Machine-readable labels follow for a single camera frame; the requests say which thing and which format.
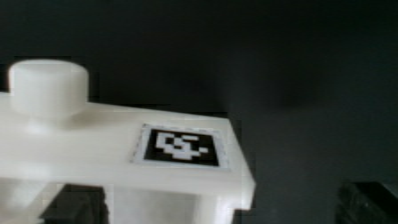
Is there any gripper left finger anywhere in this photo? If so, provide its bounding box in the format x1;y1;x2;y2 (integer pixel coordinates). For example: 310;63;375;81
40;184;111;224

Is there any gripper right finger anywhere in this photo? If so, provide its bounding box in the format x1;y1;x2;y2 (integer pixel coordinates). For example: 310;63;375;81
336;182;398;224

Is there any white drawer tray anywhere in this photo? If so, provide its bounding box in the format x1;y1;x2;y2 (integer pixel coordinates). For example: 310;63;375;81
0;59;256;224

